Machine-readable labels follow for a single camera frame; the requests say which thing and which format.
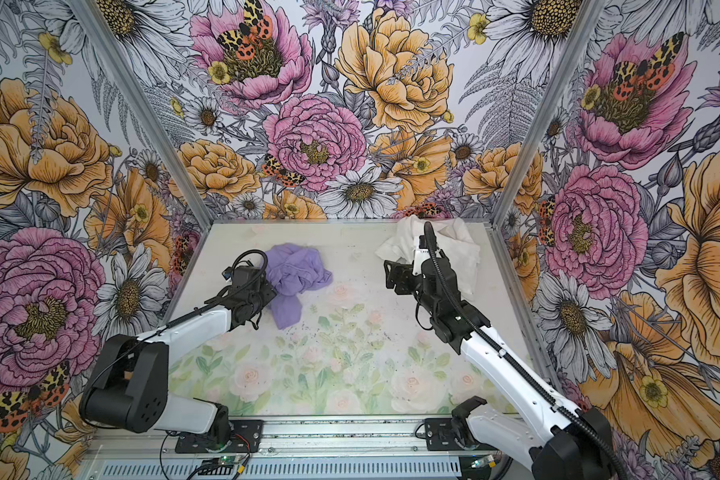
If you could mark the purple cloth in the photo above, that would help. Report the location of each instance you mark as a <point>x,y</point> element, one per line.
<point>293,270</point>

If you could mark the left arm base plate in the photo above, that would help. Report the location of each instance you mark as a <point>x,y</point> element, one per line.
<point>241,436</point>

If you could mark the white cloth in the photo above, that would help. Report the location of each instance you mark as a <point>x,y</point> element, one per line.
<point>452,237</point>

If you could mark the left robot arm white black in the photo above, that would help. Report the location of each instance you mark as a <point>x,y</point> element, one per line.
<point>129,387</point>

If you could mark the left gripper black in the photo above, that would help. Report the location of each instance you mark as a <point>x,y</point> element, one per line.
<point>268,292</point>

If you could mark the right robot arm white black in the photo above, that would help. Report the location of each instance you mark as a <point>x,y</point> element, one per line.
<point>554,439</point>

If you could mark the aluminium front rail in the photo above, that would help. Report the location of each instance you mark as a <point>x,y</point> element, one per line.
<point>304,436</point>

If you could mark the aluminium corner post right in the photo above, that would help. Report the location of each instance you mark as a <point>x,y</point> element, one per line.
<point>575,48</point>

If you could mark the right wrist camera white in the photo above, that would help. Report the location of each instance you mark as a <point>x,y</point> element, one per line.
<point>422,253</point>

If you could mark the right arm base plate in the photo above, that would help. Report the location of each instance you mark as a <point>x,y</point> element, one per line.
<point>440,435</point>

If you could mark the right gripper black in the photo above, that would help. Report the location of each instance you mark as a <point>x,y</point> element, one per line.
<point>402,270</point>

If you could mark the white vented cable duct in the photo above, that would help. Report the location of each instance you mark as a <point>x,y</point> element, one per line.
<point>428,467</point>

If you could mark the aluminium corner post left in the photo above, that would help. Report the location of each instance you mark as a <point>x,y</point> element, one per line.
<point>105,44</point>

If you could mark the aluminium corner post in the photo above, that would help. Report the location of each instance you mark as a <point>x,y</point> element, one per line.
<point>575,48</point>
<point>105,44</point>

